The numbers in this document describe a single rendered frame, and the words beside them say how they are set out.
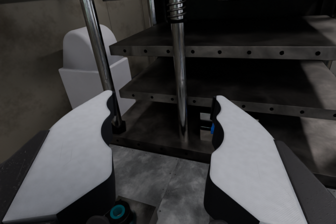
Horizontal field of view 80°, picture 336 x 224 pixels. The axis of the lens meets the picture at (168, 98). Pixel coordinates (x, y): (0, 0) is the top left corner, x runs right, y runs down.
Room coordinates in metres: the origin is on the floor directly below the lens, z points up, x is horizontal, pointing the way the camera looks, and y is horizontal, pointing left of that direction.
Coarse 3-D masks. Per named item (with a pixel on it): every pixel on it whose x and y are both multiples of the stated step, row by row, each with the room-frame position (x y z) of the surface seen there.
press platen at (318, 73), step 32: (160, 64) 1.40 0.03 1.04; (192, 64) 1.34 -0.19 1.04; (224, 64) 1.27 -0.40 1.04; (256, 64) 1.22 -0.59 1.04; (288, 64) 1.16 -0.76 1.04; (320, 64) 1.11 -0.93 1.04; (128, 96) 1.01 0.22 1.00; (160, 96) 0.94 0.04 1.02; (192, 96) 0.87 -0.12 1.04; (224, 96) 0.84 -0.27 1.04; (256, 96) 0.81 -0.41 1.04; (288, 96) 0.78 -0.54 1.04; (320, 96) 0.76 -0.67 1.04
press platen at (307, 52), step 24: (168, 24) 1.53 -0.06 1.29; (192, 24) 1.43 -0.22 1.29; (216, 24) 1.33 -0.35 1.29; (240, 24) 1.25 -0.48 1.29; (264, 24) 1.18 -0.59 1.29; (288, 24) 1.12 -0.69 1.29; (312, 24) 1.06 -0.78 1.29; (120, 48) 1.01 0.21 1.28; (144, 48) 0.96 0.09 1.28; (168, 48) 0.91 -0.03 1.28; (192, 48) 0.87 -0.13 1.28; (216, 48) 0.83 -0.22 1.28; (240, 48) 0.79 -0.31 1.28; (264, 48) 0.76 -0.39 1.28; (288, 48) 0.73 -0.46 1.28; (312, 48) 0.70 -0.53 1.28
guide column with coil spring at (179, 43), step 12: (180, 0) 0.85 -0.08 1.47; (180, 12) 0.85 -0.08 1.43; (180, 24) 0.85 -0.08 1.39; (180, 36) 0.85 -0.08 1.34; (180, 48) 0.84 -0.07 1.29; (180, 60) 0.84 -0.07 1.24; (180, 72) 0.84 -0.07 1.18; (180, 84) 0.84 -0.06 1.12; (180, 96) 0.85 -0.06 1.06; (180, 108) 0.85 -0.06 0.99; (180, 120) 0.85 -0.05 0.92; (180, 132) 0.85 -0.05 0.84
